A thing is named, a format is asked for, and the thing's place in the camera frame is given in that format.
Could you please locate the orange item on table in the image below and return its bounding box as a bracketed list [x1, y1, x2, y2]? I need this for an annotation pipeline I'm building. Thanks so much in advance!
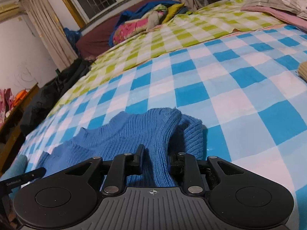
[12, 89, 28, 107]

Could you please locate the pink floral bag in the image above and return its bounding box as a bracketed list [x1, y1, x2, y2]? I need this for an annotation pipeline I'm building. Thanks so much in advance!
[0, 88, 15, 126]

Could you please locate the wooden side table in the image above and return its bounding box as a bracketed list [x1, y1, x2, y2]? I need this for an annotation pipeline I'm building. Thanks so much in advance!
[1, 84, 39, 176]

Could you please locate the blue checked bed sheet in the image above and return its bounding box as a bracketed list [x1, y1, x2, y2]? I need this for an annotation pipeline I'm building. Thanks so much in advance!
[17, 23, 307, 230]

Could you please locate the maroon bed base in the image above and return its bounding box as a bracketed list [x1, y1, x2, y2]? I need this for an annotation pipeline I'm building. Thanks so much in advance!
[76, 0, 162, 59]

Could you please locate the blue striped knit sweater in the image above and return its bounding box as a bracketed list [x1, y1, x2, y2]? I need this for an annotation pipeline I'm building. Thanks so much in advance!
[37, 108, 203, 187]

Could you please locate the beige brown-striped sweater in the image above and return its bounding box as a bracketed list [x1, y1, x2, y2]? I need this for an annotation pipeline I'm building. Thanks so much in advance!
[297, 61, 307, 82]

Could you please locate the green checked bed sheet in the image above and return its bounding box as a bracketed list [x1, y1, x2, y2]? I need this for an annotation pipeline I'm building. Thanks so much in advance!
[48, 0, 282, 116]

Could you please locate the black clothes pile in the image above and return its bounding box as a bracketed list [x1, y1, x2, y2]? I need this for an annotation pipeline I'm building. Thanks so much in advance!
[20, 58, 93, 136]

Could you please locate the colourful floral quilt pile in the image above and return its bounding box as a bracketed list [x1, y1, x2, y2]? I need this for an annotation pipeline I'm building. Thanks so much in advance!
[108, 0, 188, 47]

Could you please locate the blue plastic bag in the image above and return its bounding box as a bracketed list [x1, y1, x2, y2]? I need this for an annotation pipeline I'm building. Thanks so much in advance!
[64, 28, 82, 55]

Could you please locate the beige left curtain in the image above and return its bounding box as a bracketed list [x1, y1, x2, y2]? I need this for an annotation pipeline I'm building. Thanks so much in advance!
[19, 0, 77, 71]

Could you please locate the pink pillow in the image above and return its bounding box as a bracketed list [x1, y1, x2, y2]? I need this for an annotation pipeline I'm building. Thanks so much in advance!
[241, 6, 307, 32]

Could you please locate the teal folded cloth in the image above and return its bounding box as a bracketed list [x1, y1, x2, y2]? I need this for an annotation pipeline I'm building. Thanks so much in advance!
[0, 154, 28, 200]

